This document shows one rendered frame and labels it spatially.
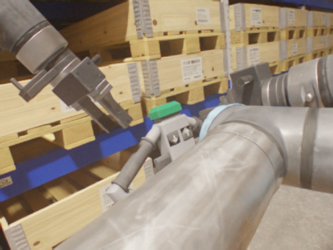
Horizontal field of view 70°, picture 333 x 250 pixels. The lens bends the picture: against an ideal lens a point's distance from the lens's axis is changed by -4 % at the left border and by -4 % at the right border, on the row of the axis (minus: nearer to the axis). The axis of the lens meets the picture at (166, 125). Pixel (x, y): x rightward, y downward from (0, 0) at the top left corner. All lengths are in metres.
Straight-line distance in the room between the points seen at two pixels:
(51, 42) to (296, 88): 0.41
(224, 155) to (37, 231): 1.16
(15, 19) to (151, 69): 1.04
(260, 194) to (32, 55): 0.43
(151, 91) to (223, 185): 1.30
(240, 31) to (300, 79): 1.89
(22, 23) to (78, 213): 1.01
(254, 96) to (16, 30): 0.41
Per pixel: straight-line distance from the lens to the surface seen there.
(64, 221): 1.32
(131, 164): 0.54
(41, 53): 0.49
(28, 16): 0.51
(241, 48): 2.23
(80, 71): 0.47
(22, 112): 1.13
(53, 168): 1.28
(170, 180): 0.16
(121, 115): 0.51
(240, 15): 2.24
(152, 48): 1.46
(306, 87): 0.37
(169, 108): 0.62
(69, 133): 1.21
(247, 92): 0.42
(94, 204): 1.35
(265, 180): 0.21
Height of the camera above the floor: 1.55
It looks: 17 degrees down
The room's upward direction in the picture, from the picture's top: 8 degrees counter-clockwise
